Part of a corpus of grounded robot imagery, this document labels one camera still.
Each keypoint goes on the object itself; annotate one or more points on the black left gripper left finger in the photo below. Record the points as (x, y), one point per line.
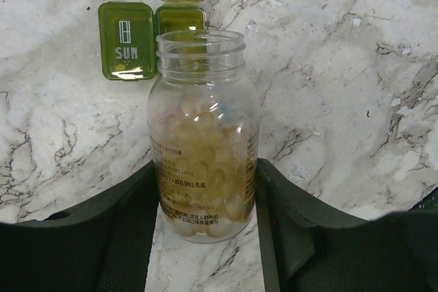
(101, 244)

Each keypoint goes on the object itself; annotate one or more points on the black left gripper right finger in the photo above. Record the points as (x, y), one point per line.
(308, 245)

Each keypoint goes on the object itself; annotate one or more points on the clear pill bottle gold lid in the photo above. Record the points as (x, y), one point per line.
(203, 118)

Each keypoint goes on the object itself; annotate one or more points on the green pill organizer box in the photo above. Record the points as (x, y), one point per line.
(128, 32)

